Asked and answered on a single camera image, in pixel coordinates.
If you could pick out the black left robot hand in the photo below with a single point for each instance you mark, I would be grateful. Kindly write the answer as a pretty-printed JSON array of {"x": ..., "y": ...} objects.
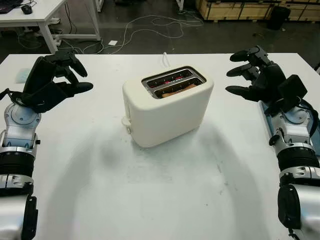
[{"x": 37, "y": 75}]

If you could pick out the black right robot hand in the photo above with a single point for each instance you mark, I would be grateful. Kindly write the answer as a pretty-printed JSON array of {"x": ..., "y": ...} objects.
[{"x": 271, "y": 76}]

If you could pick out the toast slice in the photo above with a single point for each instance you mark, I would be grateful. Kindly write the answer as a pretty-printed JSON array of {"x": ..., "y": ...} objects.
[{"x": 167, "y": 95}]

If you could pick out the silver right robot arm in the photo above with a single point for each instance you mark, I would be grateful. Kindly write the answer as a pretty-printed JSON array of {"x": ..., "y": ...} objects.
[{"x": 297, "y": 155}]

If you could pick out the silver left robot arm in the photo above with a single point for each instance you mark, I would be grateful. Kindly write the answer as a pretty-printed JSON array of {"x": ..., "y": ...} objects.
[{"x": 20, "y": 130}]

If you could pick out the cream white toaster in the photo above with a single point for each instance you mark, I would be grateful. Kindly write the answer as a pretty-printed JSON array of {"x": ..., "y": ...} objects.
[{"x": 170, "y": 120}]

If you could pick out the blue plastic tray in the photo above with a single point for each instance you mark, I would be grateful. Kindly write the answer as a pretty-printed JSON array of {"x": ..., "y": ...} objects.
[{"x": 265, "y": 113}]

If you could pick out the white power strip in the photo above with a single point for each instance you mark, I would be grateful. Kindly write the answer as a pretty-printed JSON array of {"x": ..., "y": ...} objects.
[
  {"x": 55, "y": 20},
  {"x": 57, "y": 42}
]

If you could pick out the black bin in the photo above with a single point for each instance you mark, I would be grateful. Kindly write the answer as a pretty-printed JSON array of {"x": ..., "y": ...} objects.
[{"x": 278, "y": 17}]

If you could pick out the white office desk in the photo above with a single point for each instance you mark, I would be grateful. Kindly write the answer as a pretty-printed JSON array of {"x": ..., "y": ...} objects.
[{"x": 50, "y": 10}]

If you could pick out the black computer mouse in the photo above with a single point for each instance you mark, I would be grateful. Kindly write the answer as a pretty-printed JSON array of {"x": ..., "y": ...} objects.
[{"x": 26, "y": 9}]

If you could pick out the wooden crate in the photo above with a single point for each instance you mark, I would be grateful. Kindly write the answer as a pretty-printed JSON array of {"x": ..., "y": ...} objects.
[{"x": 237, "y": 12}]

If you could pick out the dark laptop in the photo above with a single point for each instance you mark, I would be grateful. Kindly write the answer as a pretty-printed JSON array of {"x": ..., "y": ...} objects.
[{"x": 6, "y": 10}]

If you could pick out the white paper sheet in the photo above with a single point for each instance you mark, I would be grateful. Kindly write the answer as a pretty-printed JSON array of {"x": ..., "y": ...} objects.
[{"x": 113, "y": 42}]

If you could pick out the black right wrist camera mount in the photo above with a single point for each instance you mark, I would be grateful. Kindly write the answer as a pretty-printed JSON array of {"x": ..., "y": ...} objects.
[{"x": 292, "y": 87}]

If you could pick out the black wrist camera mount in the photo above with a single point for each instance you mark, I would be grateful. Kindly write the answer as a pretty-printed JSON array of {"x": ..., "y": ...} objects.
[
  {"x": 292, "y": 87},
  {"x": 48, "y": 97}
]

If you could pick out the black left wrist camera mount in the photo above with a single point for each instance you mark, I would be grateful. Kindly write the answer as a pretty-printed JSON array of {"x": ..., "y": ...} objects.
[{"x": 48, "y": 97}]

